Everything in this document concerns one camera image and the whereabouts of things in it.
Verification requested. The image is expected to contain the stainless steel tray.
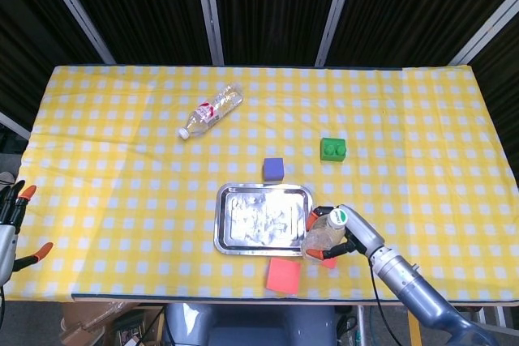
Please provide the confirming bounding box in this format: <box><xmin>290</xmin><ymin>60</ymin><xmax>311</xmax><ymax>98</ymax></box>
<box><xmin>213</xmin><ymin>182</ymin><xmax>315</xmax><ymax>258</ymax></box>

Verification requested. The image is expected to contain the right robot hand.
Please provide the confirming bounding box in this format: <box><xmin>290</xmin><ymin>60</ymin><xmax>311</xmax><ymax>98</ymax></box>
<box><xmin>304</xmin><ymin>203</ymin><xmax>387</xmax><ymax>263</ymax></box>

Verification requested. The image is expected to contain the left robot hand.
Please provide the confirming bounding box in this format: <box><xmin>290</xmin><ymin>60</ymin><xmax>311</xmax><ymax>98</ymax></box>
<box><xmin>0</xmin><ymin>179</ymin><xmax>54</xmax><ymax>284</ymax></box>

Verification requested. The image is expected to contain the clear bottle green-white cap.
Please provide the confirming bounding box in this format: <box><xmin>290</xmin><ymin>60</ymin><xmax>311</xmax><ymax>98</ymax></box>
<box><xmin>301</xmin><ymin>207</ymin><xmax>350</xmax><ymax>263</ymax></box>

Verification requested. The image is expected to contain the green building brick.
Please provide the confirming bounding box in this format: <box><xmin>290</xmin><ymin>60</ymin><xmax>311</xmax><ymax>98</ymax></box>
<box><xmin>320</xmin><ymin>137</ymin><xmax>349</xmax><ymax>162</ymax></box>

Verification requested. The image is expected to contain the brown cardboard box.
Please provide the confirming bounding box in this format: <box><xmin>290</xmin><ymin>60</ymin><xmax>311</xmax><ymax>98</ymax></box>
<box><xmin>59</xmin><ymin>301</ymin><xmax>139</xmax><ymax>346</ymax></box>

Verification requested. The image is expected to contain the grey robot torso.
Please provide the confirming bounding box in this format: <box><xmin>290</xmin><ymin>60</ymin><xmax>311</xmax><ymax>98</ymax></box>
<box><xmin>163</xmin><ymin>301</ymin><xmax>338</xmax><ymax>346</ymax></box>

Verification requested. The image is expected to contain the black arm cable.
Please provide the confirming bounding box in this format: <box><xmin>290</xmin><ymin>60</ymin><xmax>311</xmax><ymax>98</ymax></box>
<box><xmin>367</xmin><ymin>261</ymin><xmax>407</xmax><ymax>325</ymax></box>

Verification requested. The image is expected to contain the yellow checked tablecloth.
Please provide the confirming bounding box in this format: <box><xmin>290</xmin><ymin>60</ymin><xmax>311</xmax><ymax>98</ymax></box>
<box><xmin>7</xmin><ymin>63</ymin><xmax>519</xmax><ymax>303</ymax></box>

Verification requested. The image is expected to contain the clear bottle red label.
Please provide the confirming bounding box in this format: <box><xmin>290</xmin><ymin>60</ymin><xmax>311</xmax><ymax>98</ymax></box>
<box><xmin>177</xmin><ymin>82</ymin><xmax>246</xmax><ymax>141</ymax></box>

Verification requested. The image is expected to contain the purple foam cube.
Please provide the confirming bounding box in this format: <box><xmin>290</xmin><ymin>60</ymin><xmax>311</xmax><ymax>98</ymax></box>
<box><xmin>262</xmin><ymin>157</ymin><xmax>285</xmax><ymax>182</ymax></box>

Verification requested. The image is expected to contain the white partition post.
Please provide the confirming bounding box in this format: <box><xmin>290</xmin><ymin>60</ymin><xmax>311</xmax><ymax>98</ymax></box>
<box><xmin>447</xmin><ymin>0</ymin><xmax>519</xmax><ymax>67</ymax></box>
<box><xmin>315</xmin><ymin>0</ymin><xmax>360</xmax><ymax>66</ymax></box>
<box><xmin>34</xmin><ymin>0</ymin><xmax>117</xmax><ymax>65</ymax></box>
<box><xmin>191</xmin><ymin>0</ymin><xmax>225</xmax><ymax>66</ymax></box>
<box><xmin>0</xmin><ymin>110</ymin><xmax>32</xmax><ymax>141</ymax></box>

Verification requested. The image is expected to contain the large orange foam cube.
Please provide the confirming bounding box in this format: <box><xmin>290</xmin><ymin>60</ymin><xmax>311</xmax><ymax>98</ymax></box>
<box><xmin>265</xmin><ymin>257</ymin><xmax>302</xmax><ymax>296</ymax></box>

